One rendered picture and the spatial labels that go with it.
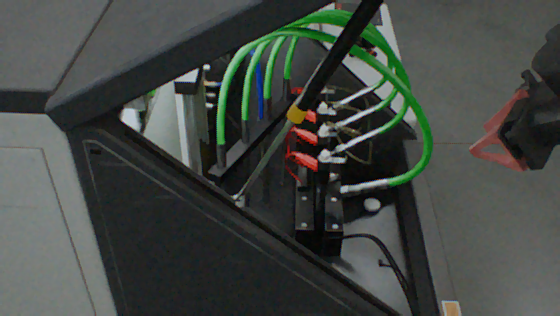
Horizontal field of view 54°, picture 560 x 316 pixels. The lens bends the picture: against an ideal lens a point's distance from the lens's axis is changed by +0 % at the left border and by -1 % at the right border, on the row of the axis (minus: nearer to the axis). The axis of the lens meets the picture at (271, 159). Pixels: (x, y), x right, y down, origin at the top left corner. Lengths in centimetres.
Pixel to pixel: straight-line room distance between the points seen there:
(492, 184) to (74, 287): 234
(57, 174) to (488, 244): 215
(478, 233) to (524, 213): 28
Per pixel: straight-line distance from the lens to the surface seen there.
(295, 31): 86
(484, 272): 249
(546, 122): 73
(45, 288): 89
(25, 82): 64
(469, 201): 277
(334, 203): 120
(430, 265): 117
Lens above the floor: 182
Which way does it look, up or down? 40 degrees down
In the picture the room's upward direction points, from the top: 1 degrees clockwise
